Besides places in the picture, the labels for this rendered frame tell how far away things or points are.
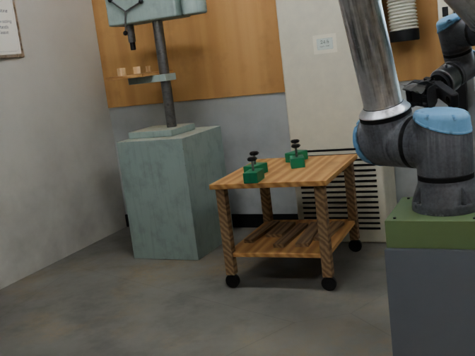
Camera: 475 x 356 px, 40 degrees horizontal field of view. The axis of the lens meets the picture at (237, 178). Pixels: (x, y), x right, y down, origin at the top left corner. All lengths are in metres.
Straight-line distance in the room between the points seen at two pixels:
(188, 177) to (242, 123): 0.69
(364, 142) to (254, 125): 2.23
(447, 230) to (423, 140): 0.25
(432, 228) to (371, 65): 0.47
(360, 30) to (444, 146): 0.38
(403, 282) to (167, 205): 2.12
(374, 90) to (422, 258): 0.48
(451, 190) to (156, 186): 2.23
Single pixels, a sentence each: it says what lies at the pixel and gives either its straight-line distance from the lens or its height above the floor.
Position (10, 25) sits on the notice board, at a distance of 4.00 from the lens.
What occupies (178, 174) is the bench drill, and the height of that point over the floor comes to 0.50.
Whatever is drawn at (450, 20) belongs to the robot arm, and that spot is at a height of 1.14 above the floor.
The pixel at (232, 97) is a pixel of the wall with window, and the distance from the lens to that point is 4.14.
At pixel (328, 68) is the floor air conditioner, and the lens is 3.58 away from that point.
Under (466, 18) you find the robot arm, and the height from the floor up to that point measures 1.14.
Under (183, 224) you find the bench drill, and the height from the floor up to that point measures 0.21.
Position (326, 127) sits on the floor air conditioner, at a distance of 3.62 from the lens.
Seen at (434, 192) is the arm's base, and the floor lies 0.69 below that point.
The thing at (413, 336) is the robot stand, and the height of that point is 0.30.
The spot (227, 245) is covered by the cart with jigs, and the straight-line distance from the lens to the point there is 3.14.
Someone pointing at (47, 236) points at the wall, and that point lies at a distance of 4.12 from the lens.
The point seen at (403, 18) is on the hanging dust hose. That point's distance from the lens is 3.59.
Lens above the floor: 1.11
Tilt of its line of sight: 11 degrees down
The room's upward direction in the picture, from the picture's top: 7 degrees counter-clockwise
